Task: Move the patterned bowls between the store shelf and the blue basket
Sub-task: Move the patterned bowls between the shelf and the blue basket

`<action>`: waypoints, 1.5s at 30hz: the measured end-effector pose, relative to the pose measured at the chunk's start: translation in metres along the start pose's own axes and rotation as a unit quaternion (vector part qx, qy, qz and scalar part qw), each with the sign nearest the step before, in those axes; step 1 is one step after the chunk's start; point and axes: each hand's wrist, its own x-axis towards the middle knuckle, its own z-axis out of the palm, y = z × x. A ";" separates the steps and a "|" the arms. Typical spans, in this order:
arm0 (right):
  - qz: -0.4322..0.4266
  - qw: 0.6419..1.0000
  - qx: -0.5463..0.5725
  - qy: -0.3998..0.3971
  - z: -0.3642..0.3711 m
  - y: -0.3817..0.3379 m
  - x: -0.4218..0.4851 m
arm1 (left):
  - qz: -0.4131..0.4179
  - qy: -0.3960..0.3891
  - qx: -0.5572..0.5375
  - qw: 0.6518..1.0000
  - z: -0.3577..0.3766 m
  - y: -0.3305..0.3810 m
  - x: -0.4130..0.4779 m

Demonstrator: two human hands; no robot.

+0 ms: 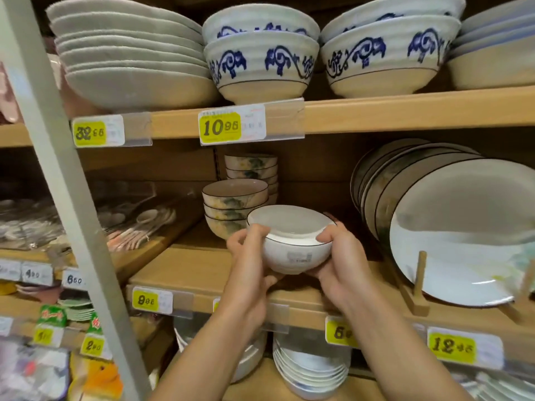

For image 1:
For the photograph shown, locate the stack of large white bowls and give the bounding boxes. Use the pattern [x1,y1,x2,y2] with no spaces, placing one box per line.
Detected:
[173,317,268,383]

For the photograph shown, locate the stack of pale green plates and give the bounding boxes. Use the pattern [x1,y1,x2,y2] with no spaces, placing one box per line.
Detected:
[58,298,95,322]

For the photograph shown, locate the person's right hand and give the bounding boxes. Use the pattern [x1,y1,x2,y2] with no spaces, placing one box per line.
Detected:
[305,221,377,314]

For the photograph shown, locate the clear acrylic bin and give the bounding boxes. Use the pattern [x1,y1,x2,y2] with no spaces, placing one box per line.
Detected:
[90,181,201,247]

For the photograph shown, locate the yellow bear divided plate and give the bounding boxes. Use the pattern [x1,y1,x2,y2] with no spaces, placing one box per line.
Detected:
[66,350,126,401]

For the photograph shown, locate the blue patterned white bowl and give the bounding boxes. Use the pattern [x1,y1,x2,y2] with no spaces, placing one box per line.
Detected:
[202,3,320,45]
[319,0,467,45]
[320,15,462,99]
[203,31,320,106]

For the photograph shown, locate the stack of large white dishes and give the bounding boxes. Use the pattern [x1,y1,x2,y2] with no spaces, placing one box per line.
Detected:
[46,0,220,113]

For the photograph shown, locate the bundle of pink ceramic spoons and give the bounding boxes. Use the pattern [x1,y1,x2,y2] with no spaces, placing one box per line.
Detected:
[106,208,176,253]

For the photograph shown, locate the person's right forearm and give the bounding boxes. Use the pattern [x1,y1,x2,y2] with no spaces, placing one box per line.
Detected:
[347,292,473,401]

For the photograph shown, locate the row of black-rimmed floral plates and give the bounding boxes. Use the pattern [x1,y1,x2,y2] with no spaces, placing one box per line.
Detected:
[350,138,535,307]

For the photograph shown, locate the green sign price tag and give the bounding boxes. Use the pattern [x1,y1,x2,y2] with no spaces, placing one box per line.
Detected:
[80,312,111,360]
[32,305,67,348]

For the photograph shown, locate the person's left forearm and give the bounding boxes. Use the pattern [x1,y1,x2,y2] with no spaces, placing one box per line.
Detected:
[148,312,268,401]

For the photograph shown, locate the person's left hand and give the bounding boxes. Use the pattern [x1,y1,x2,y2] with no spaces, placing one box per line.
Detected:
[217,224,285,330]

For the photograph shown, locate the wooden plate rack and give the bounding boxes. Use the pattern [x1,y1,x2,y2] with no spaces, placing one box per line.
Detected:
[395,250,535,326]

